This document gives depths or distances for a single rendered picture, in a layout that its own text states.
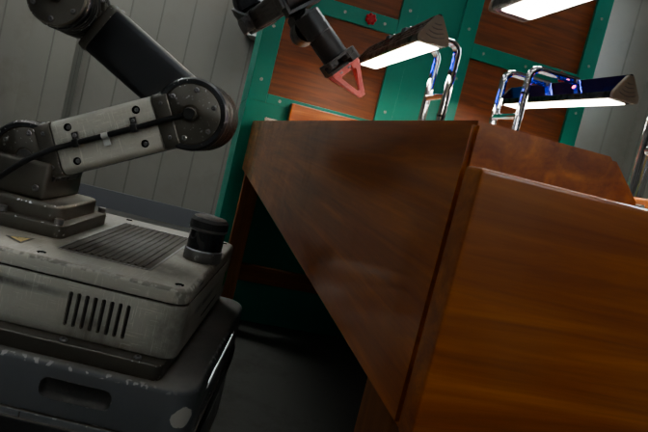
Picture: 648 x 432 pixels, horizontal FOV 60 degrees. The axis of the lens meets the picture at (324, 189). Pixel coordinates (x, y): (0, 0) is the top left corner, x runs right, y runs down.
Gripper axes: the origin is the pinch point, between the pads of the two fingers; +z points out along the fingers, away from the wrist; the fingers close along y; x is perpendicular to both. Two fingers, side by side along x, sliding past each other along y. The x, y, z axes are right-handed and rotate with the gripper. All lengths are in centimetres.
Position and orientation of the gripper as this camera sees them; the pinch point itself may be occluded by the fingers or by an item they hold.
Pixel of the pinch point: (360, 93)
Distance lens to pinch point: 121.3
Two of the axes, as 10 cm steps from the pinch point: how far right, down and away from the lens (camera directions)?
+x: -7.9, 6.0, -0.8
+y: -1.8, -1.2, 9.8
